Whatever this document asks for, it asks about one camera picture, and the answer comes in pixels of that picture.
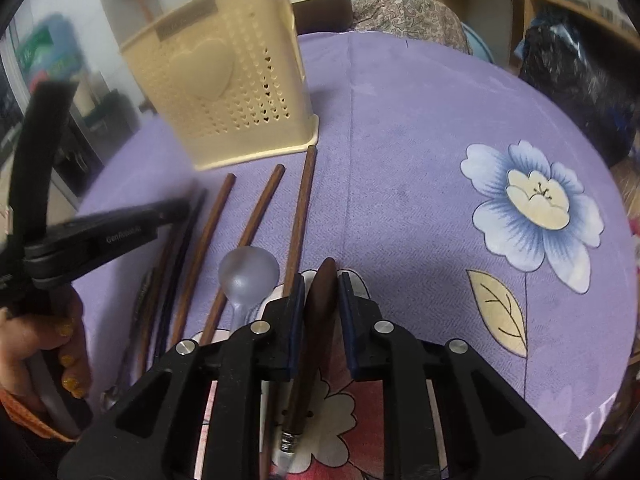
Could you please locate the brown and cream rice cooker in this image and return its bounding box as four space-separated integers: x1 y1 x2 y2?
287 0 353 36

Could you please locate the clear plastic spoon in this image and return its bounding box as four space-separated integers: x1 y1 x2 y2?
217 246 281 336

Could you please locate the purple floral tablecloth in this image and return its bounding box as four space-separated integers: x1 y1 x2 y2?
70 30 633 480

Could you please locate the person's left forearm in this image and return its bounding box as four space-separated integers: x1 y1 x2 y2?
0 387 76 480

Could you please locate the black plastic bag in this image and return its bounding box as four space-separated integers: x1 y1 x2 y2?
517 20 640 166

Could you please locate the metal spoon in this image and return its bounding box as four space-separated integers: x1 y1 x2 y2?
99 355 136 413

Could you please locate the brown wooden chopstick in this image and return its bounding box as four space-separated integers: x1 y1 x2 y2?
170 173 237 350
135 225 183 378
256 145 319 480
197 164 287 346

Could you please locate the grey water dispenser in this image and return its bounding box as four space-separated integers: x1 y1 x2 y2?
47 72 121 198

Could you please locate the light blue plastic basin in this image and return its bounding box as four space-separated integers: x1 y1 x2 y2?
462 22 496 63

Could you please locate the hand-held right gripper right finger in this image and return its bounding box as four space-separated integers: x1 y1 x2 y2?
337 271 587 480

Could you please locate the person's left hand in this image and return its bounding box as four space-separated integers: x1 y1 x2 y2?
0 290 93 413

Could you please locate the blue water jug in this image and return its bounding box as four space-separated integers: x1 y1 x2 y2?
12 12 86 93

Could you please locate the wooden shelf unit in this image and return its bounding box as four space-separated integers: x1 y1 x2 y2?
432 0 640 71

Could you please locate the dark plain chopstick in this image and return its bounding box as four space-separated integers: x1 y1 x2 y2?
150 189 208 366

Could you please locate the cream plastic utensil holder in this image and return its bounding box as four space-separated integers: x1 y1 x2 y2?
118 0 320 172

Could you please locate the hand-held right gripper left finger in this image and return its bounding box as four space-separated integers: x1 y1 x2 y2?
57 272 306 480

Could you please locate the dark wooden handled utensil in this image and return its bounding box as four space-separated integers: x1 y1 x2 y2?
272 256 338 480

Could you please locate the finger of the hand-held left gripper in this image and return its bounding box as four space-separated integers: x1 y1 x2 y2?
9 79 82 247
24 198 192 292

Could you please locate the floral patterned cloth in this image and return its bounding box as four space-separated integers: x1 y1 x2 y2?
351 0 473 56

